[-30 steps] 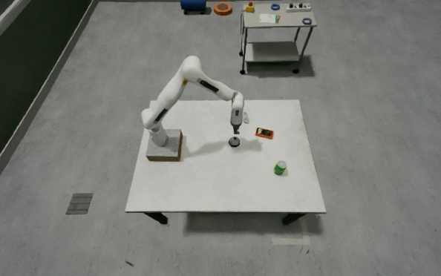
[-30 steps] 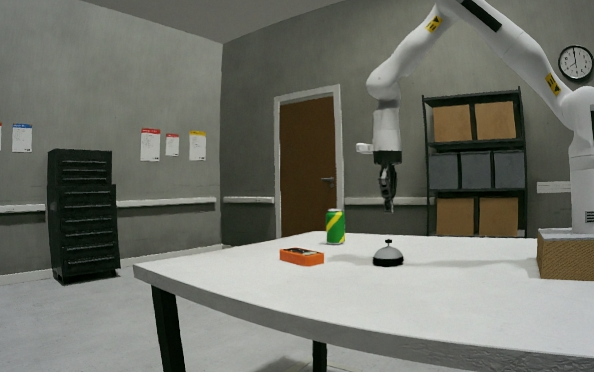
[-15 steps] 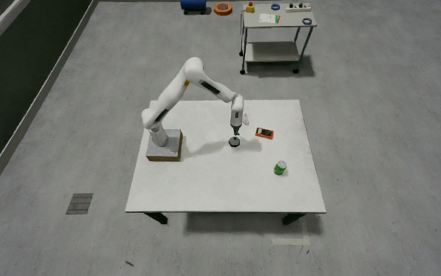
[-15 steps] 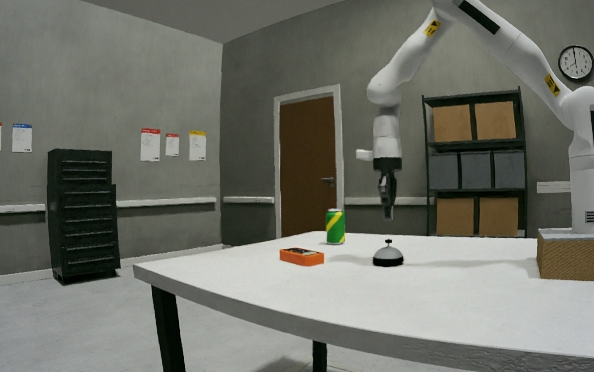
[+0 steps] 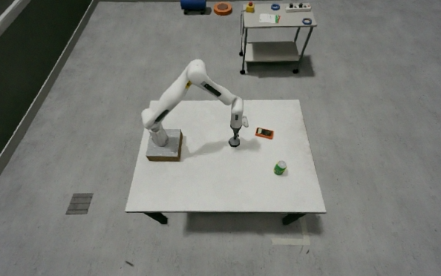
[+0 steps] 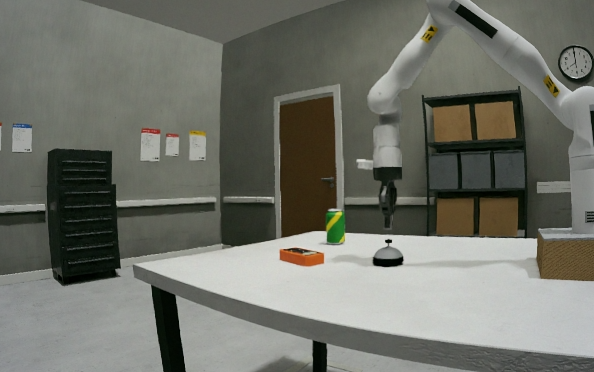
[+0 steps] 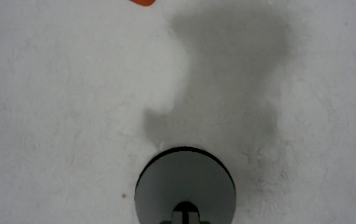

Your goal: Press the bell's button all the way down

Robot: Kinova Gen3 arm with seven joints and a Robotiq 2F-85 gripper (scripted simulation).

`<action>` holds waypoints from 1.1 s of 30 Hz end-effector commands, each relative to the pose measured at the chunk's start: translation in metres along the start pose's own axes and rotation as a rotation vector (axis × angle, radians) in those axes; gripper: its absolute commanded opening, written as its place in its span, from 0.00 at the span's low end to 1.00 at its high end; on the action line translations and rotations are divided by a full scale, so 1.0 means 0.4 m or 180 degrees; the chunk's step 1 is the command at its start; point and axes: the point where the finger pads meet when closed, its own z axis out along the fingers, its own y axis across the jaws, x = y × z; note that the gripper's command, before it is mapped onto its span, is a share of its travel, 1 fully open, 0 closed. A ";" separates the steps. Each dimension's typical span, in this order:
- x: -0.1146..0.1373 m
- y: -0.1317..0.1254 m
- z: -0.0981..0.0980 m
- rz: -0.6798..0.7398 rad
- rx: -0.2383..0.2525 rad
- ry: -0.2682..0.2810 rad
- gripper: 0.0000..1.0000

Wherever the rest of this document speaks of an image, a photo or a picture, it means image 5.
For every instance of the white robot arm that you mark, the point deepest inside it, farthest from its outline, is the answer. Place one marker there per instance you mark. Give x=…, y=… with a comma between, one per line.
x=195, y=73

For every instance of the green and yellow drink can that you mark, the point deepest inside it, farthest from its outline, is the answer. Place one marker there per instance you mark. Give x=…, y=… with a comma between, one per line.
x=280, y=167

